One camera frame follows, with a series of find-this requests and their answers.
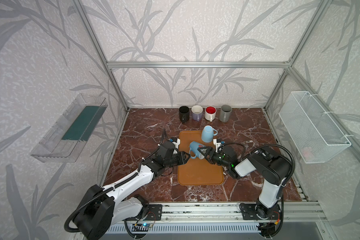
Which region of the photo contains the light blue mug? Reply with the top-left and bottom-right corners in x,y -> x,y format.
201,125 -> 218,143

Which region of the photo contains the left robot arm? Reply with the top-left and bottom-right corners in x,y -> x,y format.
64,131 -> 190,240

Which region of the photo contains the aluminium front rail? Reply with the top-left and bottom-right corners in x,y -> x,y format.
149,202 -> 328,224

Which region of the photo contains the lilac mug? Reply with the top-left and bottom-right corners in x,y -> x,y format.
191,105 -> 204,122

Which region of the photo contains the white mug red inside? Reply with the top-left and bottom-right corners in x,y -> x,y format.
205,106 -> 217,122

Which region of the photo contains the white wire mesh basket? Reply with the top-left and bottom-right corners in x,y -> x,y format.
279,91 -> 352,164

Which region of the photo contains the blue dotted floral mug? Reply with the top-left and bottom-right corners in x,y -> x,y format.
189,141 -> 205,160

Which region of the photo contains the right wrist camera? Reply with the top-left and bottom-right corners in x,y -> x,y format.
213,139 -> 225,153

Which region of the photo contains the grey mug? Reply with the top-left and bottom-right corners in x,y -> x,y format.
219,105 -> 232,123

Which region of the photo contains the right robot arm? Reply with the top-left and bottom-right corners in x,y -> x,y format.
197,143 -> 296,220

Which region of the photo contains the orange rectangular tray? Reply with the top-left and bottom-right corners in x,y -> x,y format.
178,130 -> 224,186

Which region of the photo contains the black mug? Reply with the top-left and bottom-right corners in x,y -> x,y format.
179,106 -> 190,124

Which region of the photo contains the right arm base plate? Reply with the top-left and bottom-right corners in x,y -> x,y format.
239,203 -> 282,221

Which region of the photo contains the green circuit board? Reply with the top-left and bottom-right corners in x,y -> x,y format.
133,223 -> 155,232

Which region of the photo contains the clear plastic wall bin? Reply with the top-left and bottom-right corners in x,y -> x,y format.
30,94 -> 108,163

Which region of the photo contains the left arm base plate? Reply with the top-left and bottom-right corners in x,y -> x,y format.
142,204 -> 163,221

